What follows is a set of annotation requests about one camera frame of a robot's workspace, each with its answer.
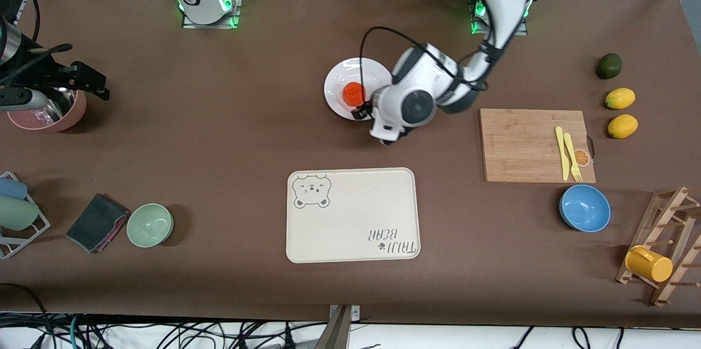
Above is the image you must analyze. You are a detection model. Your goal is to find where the orange fruit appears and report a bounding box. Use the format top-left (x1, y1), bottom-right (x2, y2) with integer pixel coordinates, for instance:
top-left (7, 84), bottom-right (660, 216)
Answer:
top-left (342, 82), bottom-right (366, 107)

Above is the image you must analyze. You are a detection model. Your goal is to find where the white round plate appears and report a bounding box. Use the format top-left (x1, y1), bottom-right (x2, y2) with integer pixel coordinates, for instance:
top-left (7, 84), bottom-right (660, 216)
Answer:
top-left (324, 58), bottom-right (394, 122)

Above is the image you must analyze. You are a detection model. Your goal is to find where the metal scoop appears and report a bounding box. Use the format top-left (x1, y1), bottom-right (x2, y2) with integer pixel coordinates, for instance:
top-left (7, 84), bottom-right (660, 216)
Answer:
top-left (47, 88), bottom-right (76, 122)

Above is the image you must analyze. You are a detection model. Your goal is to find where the pink bowl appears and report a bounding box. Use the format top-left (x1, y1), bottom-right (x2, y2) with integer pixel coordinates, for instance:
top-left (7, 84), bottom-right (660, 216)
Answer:
top-left (7, 90), bottom-right (87, 133)

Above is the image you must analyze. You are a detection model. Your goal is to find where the cream bear print tray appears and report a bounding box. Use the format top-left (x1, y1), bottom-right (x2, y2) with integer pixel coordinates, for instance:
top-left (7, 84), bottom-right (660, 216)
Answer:
top-left (286, 167), bottom-right (421, 264)

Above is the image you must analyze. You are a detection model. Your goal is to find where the blue cup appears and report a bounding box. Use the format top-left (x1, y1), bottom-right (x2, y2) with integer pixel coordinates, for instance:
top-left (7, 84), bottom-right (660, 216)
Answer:
top-left (0, 177), bottom-right (28, 201)

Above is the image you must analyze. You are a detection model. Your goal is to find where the dark grey folded cloth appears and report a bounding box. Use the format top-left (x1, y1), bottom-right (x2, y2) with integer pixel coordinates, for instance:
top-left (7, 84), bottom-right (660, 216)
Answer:
top-left (66, 193), bottom-right (130, 254)

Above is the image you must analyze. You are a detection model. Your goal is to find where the pale green cup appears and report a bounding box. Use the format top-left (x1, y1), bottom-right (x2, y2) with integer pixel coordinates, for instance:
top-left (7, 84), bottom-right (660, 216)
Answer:
top-left (0, 196), bottom-right (40, 231)

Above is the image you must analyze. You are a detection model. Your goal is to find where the light green bowl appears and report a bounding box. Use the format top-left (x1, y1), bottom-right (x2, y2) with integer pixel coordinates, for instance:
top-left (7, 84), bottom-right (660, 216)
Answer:
top-left (127, 203), bottom-right (174, 248)

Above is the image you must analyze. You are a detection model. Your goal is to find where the pink folded cloth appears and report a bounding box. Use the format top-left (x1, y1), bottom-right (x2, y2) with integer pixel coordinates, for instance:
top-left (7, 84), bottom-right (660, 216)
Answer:
top-left (94, 211), bottom-right (130, 254)

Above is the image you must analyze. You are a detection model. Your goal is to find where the wooden cutting board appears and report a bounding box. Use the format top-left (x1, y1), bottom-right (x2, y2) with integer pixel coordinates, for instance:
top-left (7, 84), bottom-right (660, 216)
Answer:
top-left (479, 108), bottom-right (597, 184)

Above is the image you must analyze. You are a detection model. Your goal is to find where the yellow plastic knife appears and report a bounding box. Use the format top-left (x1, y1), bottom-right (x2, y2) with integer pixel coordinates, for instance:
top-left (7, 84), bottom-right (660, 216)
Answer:
top-left (555, 126), bottom-right (570, 181)

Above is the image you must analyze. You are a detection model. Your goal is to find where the yellow plastic fork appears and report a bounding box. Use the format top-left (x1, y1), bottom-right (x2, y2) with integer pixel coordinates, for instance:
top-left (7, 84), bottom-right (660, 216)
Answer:
top-left (563, 132), bottom-right (583, 182)

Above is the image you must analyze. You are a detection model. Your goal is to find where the blue bowl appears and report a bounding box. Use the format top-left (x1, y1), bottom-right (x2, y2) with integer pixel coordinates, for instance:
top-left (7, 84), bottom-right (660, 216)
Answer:
top-left (559, 184), bottom-right (612, 233)

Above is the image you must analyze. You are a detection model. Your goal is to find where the dark green avocado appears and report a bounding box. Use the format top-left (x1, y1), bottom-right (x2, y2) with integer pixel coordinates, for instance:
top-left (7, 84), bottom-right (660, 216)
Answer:
top-left (596, 53), bottom-right (623, 80)

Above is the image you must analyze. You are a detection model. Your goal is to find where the yellow lemon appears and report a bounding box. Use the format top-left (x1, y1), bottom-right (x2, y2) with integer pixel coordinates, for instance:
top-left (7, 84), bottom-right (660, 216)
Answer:
top-left (607, 114), bottom-right (639, 139)
top-left (605, 88), bottom-right (636, 110)

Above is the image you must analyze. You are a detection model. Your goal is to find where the wooden mug rack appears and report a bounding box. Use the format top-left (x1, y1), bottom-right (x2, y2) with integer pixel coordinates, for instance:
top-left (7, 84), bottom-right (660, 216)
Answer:
top-left (615, 186), bottom-right (701, 307)

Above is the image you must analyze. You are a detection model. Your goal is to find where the yellow mug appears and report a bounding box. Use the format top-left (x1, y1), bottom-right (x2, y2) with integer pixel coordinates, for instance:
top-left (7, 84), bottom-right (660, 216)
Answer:
top-left (625, 245), bottom-right (674, 283)

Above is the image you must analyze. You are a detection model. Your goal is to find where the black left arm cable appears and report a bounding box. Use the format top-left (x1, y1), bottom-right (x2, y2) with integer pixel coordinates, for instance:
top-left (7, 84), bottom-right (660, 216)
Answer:
top-left (359, 26), bottom-right (489, 106)

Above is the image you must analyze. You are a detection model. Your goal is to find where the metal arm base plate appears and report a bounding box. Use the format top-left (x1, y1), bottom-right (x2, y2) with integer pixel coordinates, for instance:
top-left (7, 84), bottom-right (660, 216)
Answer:
top-left (470, 0), bottom-right (529, 36)
top-left (182, 0), bottom-right (242, 30)

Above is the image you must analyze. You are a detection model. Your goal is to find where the white wire rack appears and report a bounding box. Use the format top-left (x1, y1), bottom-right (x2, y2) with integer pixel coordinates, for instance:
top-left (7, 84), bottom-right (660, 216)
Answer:
top-left (0, 171), bottom-right (51, 260)

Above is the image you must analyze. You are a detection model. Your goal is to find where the metal table bracket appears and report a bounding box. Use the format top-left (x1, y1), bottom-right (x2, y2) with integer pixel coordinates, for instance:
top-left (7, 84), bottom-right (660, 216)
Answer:
top-left (323, 304), bottom-right (361, 349)

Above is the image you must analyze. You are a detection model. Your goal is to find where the black floor cable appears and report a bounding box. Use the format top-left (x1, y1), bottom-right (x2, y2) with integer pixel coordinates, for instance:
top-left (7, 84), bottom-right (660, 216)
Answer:
top-left (0, 282), bottom-right (54, 349)

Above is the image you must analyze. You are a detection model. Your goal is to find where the green floor cable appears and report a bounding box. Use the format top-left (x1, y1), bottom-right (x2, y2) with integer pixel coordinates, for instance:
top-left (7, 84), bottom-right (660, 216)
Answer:
top-left (69, 313), bottom-right (84, 349)

